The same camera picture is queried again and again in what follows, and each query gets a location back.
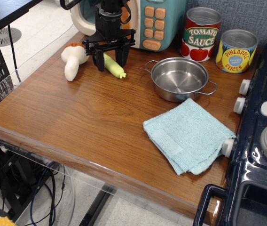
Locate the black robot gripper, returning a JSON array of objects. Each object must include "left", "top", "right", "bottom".
[{"left": 83, "top": 4, "right": 135, "bottom": 72}]

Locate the spoon with green handle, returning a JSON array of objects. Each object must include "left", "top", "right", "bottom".
[{"left": 103, "top": 54, "right": 126, "bottom": 79}]

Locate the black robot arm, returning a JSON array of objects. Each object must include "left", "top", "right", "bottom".
[{"left": 82, "top": 0, "right": 136, "bottom": 72}]

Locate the plush white mushroom toy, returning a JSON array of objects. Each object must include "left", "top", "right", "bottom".
[{"left": 61, "top": 42, "right": 89, "bottom": 81}]

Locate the teal toy microwave oven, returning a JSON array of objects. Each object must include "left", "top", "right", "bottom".
[{"left": 71, "top": 0, "right": 186, "bottom": 52}]

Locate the small stainless steel pot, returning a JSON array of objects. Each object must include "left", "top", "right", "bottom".
[{"left": 144, "top": 57, "right": 218, "bottom": 103}]

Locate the tomato sauce can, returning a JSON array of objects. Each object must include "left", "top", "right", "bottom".
[{"left": 181, "top": 7, "right": 222, "bottom": 62}]

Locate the light blue folded cloth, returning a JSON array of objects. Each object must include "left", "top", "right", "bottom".
[{"left": 143, "top": 98, "right": 236, "bottom": 176}]

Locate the pineapple slices can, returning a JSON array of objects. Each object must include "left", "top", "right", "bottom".
[{"left": 215, "top": 29, "right": 259, "bottom": 74}]

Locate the clear acrylic table guard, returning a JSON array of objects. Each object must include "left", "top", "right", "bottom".
[{"left": 0, "top": 25, "right": 117, "bottom": 196}]

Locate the dark blue toy stove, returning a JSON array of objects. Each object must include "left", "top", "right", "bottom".
[{"left": 193, "top": 44, "right": 267, "bottom": 226}]

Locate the blue cable under table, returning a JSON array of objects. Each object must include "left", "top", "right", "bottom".
[{"left": 29, "top": 164, "right": 65, "bottom": 226}]

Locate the black cable under table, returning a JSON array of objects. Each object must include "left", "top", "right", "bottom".
[{"left": 25, "top": 164, "right": 66, "bottom": 226}]

